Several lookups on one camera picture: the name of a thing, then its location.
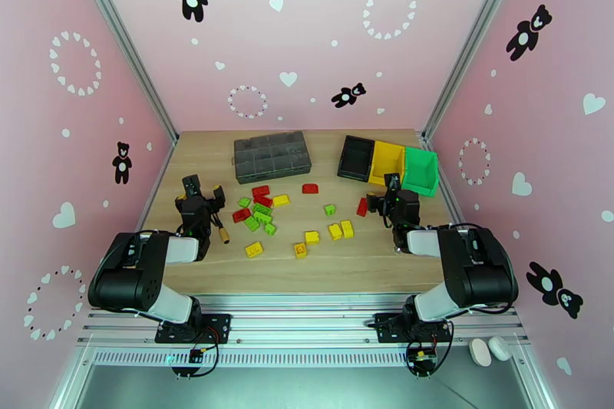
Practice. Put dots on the red rectangular lego brick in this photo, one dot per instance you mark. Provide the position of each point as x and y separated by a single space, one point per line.
260 191
362 206
263 202

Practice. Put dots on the red curved lego brick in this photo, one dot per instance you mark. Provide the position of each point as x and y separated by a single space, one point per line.
241 215
311 188

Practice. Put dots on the small green lego brick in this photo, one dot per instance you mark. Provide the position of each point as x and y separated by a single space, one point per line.
329 210
270 229

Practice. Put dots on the yellow curved lego brick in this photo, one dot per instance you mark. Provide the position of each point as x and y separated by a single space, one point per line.
281 201

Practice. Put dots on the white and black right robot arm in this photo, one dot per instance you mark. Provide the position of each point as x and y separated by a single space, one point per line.
475 273

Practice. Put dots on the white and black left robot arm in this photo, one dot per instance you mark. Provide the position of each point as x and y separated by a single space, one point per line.
120 273

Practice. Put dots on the yellow plastic bin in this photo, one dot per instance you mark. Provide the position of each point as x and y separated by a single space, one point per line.
386 156

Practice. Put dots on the green plastic bin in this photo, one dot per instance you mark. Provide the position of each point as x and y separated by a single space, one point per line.
422 168

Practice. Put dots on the black plastic bin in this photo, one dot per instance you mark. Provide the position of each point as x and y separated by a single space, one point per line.
356 158

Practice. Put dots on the grey compartment organizer box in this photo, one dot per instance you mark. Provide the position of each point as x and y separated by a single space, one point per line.
271 158

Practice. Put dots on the small black circuit board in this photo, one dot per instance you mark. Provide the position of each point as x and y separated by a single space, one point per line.
196 355

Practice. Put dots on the small yellow connector board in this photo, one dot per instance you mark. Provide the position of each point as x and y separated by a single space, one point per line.
422 357

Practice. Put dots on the white oval plastic case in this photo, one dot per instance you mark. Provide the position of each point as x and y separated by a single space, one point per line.
479 352

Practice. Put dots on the white round plastic case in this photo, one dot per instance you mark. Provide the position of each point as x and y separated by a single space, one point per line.
501 348

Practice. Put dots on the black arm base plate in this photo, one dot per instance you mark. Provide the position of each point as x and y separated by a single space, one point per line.
216 323
386 326

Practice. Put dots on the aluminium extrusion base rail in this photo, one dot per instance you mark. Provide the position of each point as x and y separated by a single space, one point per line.
307 321

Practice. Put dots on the aluminium frame post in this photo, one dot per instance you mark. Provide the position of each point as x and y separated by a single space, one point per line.
122 38
475 38

